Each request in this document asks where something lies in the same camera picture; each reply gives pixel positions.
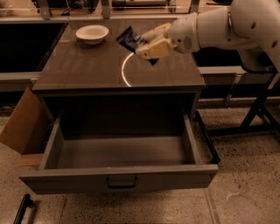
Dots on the black table leg frame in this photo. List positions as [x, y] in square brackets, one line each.
[257, 109]

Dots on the white bowl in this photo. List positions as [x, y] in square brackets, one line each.
[92, 34]

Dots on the dark blue snack bar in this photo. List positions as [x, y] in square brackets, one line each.
[130, 40]

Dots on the open grey top drawer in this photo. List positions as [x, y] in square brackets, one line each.
[156, 145]

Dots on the black drawer handle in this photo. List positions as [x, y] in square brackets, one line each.
[121, 183]

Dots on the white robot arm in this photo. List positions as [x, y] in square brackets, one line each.
[244, 25]

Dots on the black bar on floor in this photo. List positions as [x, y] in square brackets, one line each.
[25, 203]

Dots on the black floor rail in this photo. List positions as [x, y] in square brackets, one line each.
[215, 157]

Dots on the grey cabinet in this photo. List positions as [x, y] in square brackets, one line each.
[95, 80]

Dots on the brown cardboard box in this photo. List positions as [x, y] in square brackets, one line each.
[26, 130]

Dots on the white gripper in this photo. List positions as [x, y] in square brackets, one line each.
[183, 34]

